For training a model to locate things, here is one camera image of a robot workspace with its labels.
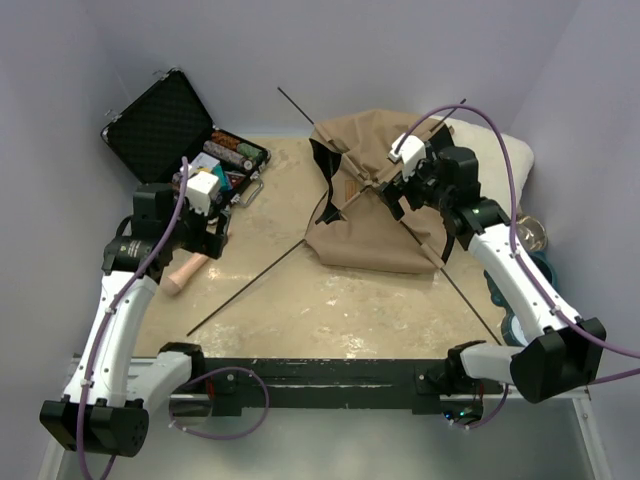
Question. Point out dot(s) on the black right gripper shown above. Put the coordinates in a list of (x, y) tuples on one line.
[(397, 188)]

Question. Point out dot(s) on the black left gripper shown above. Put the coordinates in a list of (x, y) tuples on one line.
[(207, 242)]

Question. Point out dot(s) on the beige fabric pet tent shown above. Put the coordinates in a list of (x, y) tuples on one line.
[(351, 227)]

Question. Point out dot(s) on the black tent pole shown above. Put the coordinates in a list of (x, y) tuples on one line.
[(449, 246), (299, 243)]

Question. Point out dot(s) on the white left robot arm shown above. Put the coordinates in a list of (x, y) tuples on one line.
[(102, 410)]

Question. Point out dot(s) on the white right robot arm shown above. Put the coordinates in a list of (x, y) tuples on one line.
[(561, 350)]

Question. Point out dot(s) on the grey chip stack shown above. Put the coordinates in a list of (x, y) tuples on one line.
[(230, 156)]

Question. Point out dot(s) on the brown chip stack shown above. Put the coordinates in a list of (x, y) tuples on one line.
[(225, 139)]

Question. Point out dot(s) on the black poker chip case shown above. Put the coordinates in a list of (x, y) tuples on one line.
[(169, 121)]

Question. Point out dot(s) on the green chip stack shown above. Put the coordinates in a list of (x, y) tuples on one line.
[(250, 152)]

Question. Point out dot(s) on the clear glass bowl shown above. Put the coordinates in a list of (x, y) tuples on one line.
[(531, 233)]

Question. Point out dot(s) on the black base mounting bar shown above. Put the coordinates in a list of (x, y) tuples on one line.
[(415, 385)]

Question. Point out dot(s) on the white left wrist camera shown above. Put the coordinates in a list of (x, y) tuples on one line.
[(202, 189)]

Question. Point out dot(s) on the beige wooden handle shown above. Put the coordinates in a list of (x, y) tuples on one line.
[(173, 284)]

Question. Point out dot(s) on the aluminium frame rail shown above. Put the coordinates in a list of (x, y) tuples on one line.
[(461, 413)]

